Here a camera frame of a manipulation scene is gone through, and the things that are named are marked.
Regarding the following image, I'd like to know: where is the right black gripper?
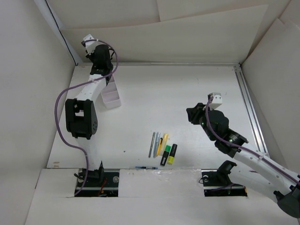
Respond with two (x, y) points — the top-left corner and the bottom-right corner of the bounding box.
(186, 102), (216, 141)

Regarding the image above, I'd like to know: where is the grey black pen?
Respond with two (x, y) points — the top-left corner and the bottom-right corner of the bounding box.
(148, 132), (156, 158)

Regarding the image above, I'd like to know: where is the light blue pen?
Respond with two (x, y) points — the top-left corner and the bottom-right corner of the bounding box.
(153, 132), (161, 158)

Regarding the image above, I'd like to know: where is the blue ballpoint pen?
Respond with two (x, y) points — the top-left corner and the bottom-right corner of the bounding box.
(135, 166), (158, 170)

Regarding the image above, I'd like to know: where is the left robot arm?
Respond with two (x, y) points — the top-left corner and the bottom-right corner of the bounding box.
(65, 44), (113, 186)

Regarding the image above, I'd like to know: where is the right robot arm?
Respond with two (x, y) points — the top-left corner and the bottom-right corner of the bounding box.
(186, 103), (300, 218)

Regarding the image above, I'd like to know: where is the white compartment organizer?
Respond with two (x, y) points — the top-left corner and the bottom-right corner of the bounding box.
(101, 75), (121, 109)

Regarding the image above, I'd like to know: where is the pale yellow highlighter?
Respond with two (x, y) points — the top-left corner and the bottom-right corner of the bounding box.
(159, 133), (169, 156)

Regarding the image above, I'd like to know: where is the green black highlighter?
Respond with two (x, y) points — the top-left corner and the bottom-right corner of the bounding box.
(160, 145), (171, 166)

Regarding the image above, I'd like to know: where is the yellow black highlighter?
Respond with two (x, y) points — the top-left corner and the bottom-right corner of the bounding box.
(167, 144), (178, 165)

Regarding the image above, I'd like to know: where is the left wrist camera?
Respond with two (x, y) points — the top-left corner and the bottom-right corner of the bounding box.
(82, 34), (99, 55)

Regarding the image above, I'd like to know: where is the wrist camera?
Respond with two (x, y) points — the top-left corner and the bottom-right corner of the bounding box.
(208, 92), (223, 110)
(82, 34), (99, 55)

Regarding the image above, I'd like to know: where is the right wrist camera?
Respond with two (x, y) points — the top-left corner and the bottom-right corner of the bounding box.
(208, 92), (223, 110)

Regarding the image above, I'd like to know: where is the aluminium rail back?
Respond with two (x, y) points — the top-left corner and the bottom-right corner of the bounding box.
(119, 62), (240, 68)

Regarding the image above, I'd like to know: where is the aluminium rail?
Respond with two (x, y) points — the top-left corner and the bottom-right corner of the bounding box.
(119, 62), (240, 68)
(233, 64), (269, 156)

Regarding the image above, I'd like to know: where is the aluminium rail right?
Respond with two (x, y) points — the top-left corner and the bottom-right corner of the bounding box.
(233, 64), (269, 156)

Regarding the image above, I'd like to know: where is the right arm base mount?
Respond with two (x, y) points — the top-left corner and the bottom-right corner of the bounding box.
(198, 160), (248, 197)

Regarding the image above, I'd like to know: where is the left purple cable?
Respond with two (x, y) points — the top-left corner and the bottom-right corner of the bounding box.
(54, 39), (120, 195)

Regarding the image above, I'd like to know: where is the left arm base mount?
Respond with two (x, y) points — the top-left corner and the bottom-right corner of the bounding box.
(74, 163), (120, 197)

